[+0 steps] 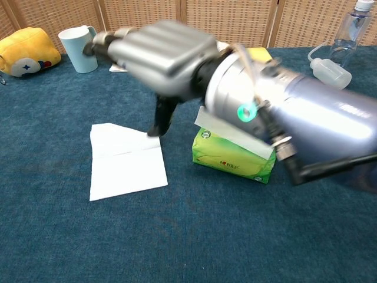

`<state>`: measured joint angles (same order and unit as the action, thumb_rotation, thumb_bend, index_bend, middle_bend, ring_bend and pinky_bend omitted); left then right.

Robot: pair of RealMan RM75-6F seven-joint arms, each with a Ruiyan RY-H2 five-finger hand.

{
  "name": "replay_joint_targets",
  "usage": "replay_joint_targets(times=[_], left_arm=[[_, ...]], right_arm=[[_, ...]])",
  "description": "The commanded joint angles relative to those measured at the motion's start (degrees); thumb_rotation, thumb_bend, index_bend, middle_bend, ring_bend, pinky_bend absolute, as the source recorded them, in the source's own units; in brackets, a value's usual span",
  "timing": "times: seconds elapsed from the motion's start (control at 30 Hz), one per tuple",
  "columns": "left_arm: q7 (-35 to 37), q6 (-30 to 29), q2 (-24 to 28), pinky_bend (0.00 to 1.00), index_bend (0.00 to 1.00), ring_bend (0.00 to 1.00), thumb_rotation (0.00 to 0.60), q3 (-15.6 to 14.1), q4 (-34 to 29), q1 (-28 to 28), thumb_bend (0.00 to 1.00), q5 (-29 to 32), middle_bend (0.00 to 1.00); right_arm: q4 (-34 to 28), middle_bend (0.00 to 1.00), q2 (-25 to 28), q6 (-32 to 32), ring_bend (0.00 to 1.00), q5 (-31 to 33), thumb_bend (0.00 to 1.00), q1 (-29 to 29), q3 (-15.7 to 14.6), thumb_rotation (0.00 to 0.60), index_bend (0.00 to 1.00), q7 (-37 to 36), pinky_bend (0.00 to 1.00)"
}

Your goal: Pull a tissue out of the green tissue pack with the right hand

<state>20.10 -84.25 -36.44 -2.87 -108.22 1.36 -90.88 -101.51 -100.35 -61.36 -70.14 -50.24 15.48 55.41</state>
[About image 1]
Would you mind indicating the yellow plush toy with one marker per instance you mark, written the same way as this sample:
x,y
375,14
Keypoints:
x,y
26,47

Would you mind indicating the dark blue table mat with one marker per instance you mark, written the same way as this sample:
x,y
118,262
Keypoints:
x,y
176,230

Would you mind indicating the white folded napkin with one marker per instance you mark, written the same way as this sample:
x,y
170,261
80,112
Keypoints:
x,y
116,69

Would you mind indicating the woven rattan folding screen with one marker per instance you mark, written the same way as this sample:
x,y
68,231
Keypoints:
x,y
235,20

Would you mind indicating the clear plastic water bottle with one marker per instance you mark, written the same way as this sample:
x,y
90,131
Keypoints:
x,y
350,29

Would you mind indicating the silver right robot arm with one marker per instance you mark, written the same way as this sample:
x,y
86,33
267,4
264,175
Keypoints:
x,y
324,112

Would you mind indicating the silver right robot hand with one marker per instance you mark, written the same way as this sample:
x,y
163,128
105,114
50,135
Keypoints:
x,y
165,56

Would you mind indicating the translucent squeeze wash bottle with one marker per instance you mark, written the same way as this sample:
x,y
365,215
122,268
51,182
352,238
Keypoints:
x,y
330,72

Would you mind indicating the yellow sponge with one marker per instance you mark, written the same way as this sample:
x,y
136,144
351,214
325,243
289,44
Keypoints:
x,y
259,54

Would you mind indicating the opened green tissue pack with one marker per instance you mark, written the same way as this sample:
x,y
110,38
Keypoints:
x,y
224,159

